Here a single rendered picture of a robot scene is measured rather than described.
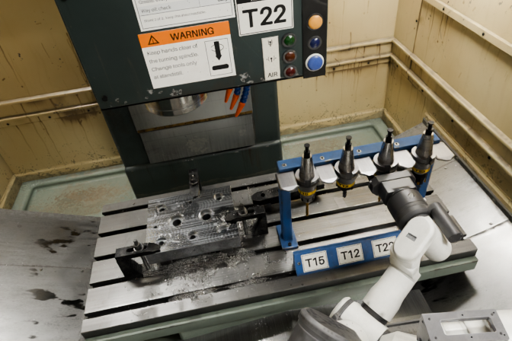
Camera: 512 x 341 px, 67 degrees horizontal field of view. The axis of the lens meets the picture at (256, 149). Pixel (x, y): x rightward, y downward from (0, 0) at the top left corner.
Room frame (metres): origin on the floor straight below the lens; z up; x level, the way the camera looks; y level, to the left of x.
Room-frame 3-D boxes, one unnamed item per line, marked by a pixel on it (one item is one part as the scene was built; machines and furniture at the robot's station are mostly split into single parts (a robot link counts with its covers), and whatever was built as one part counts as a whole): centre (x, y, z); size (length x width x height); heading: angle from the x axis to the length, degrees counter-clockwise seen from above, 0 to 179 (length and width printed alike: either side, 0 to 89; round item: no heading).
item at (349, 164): (0.76, -0.24, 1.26); 0.04 x 0.04 x 0.07
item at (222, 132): (1.29, 0.23, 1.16); 0.48 x 0.05 x 0.51; 96
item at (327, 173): (0.75, -0.18, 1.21); 0.07 x 0.05 x 0.01; 6
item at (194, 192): (1.01, 0.23, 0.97); 0.13 x 0.03 x 0.15; 6
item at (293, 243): (0.80, -0.07, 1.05); 0.10 x 0.05 x 0.30; 6
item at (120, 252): (0.74, 0.39, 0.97); 0.13 x 0.03 x 0.15; 96
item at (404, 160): (0.78, -0.40, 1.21); 0.07 x 0.05 x 0.01; 6
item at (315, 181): (0.75, -0.13, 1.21); 0.06 x 0.06 x 0.03
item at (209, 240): (0.85, 0.24, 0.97); 0.29 x 0.23 x 0.05; 96
